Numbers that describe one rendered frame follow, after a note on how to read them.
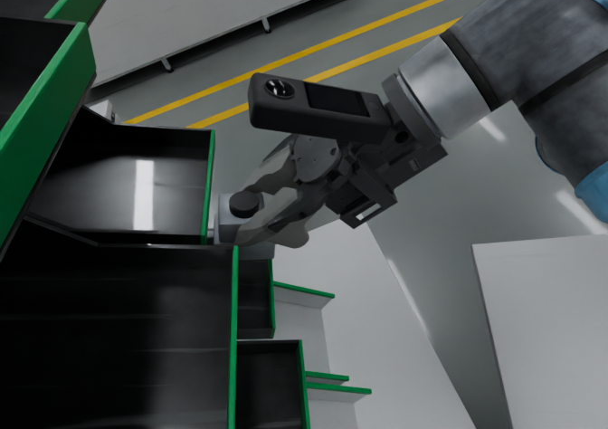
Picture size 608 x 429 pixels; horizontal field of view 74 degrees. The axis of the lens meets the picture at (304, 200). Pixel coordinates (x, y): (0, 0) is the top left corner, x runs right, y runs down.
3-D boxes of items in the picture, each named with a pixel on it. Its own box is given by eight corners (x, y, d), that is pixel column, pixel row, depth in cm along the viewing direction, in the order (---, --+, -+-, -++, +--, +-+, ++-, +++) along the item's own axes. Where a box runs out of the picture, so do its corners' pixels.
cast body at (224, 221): (271, 229, 47) (275, 185, 42) (274, 260, 44) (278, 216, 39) (197, 230, 46) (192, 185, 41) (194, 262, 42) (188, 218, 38)
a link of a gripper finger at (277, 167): (265, 225, 47) (328, 195, 42) (226, 201, 43) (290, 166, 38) (268, 204, 49) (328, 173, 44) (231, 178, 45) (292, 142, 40)
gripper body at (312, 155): (348, 235, 40) (460, 167, 35) (289, 193, 34) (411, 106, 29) (335, 182, 45) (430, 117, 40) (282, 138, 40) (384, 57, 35)
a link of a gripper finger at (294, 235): (274, 282, 41) (341, 224, 38) (230, 260, 37) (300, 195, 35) (268, 261, 43) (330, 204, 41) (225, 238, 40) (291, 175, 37)
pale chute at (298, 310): (319, 308, 66) (334, 293, 63) (331, 392, 57) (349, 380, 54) (142, 272, 54) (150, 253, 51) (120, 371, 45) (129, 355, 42)
